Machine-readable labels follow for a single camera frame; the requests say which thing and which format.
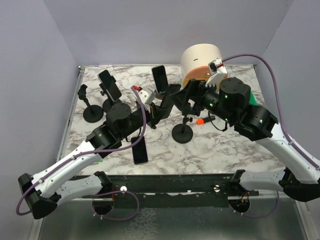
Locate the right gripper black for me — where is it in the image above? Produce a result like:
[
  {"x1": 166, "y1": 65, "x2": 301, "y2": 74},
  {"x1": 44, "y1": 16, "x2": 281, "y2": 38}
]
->
[{"x1": 168, "y1": 78, "x2": 235, "y2": 125}]

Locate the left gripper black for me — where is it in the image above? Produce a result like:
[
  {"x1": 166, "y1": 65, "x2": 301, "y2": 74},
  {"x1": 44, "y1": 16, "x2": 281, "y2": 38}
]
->
[{"x1": 119, "y1": 101, "x2": 168, "y2": 140}]

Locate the black phone stand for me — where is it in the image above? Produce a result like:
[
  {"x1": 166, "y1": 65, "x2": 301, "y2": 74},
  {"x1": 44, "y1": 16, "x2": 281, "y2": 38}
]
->
[
  {"x1": 77, "y1": 84, "x2": 104, "y2": 123},
  {"x1": 171, "y1": 106, "x2": 193, "y2": 144},
  {"x1": 99, "y1": 76, "x2": 122, "y2": 113}
]

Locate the purple smartphone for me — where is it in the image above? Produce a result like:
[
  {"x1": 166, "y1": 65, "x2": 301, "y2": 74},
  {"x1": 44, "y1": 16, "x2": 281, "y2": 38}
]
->
[{"x1": 131, "y1": 137, "x2": 149, "y2": 165}]

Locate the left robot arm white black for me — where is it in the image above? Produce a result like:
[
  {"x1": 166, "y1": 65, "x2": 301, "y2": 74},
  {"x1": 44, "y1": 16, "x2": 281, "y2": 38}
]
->
[{"x1": 18, "y1": 83, "x2": 181, "y2": 220}]

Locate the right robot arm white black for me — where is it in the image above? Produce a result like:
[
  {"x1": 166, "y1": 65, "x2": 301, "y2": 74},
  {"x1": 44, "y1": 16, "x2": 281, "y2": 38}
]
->
[{"x1": 169, "y1": 77, "x2": 320, "y2": 202}]

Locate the black smartphone on wooden stand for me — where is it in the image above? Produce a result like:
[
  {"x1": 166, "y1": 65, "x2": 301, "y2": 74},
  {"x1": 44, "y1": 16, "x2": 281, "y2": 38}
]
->
[{"x1": 151, "y1": 65, "x2": 169, "y2": 94}]

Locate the cream drawer cabinet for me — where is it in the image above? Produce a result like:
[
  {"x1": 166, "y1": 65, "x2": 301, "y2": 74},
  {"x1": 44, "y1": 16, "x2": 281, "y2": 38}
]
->
[{"x1": 180, "y1": 43, "x2": 223, "y2": 87}]

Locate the orange highlighter marker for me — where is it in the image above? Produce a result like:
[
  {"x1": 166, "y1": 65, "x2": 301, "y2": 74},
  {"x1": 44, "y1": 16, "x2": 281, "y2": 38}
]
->
[{"x1": 196, "y1": 116, "x2": 216, "y2": 125}]

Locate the black smartphone far left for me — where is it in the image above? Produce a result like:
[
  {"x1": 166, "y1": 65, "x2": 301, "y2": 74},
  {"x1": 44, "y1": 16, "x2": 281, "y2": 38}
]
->
[{"x1": 98, "y1": 70, "x2": 122, "y2": 102}]

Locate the green plastic bin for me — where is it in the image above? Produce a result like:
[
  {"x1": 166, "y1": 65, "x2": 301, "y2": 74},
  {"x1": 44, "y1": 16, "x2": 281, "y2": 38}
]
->
[{"x1": 249, "y1": 92, "x2": 258, "y2": 106}]

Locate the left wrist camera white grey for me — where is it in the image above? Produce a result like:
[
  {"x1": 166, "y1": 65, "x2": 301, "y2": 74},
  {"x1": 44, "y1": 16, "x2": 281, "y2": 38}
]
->
[{"x1": 138, "y1": 87, "x2": 156, "y2": 106}]

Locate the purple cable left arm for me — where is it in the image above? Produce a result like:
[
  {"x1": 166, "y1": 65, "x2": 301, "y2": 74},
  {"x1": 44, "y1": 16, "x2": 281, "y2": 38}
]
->
[{"x1": 16, "y1": 84, "x2": 148, "y2": 216}]

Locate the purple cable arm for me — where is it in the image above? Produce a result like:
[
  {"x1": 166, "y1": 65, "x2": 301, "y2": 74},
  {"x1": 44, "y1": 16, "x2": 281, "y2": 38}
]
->
[
  {"x1": 222, "y1": 53, "x2": 320, "y2": 171},
  {"x1": 16, "y1": 84, "x2": 148, "y2": 216}
]

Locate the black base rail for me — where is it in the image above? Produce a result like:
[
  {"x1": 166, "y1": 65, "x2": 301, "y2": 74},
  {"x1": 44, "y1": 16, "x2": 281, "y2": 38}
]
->
[{"x1": 98, "y1": 173, "x2": 259, "y2": 209}]

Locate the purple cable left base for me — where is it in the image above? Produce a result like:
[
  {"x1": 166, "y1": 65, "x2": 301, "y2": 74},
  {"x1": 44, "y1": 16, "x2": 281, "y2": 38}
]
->
[{"x1": 86, "y1": 191, "x2": 141, "y2": 222}]

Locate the purple cable base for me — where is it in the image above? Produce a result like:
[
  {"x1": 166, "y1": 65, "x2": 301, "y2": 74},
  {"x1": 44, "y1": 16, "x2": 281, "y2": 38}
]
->
[
  {"x1": 232, "y1": 191, "x2": 281, "y2": 220},
  {"x1": 86, "y1": 191, "x2": 141, "y2": 222}
]

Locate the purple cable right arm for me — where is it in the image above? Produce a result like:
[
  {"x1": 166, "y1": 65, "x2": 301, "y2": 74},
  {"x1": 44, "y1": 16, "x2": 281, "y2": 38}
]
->
[{"x1": 222, "y1": 53, "x2": 320, "y2": 171}]

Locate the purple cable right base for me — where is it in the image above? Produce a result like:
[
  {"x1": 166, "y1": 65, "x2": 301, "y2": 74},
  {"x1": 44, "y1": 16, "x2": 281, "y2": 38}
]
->
[{"x1": 232, "y1": 191, "x2": 281, "y2": 220}]

